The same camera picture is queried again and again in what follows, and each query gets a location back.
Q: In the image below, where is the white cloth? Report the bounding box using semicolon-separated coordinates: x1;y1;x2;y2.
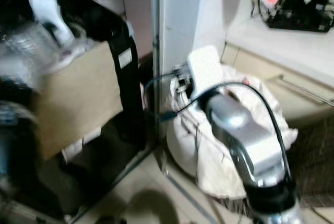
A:
165;62;299;202

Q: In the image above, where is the white label sticker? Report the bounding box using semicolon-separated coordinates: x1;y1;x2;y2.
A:
118;48;133;69

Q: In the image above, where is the white cabinet side panel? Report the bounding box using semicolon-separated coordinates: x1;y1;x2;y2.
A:
150;0;247;147

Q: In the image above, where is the brown cardboard box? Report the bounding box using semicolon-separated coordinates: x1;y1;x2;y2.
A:
31;41;125;161

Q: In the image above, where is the brown woven basket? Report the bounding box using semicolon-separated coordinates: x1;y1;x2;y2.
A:
286;119;334;207

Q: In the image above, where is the clear plastic bag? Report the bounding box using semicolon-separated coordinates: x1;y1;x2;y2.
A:
2;22;80;71

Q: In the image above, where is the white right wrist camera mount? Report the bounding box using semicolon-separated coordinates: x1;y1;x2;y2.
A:
187;45;224;99

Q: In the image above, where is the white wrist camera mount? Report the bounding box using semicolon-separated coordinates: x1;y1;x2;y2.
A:
187;45;224;99
27;0;75;45

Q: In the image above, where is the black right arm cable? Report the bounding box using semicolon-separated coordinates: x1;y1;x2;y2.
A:
143;72;294;183

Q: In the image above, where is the metal drawer handle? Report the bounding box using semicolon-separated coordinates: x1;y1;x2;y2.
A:
276;75;334;108

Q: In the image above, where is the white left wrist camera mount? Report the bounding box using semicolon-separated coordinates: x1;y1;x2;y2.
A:
27;0;75;45

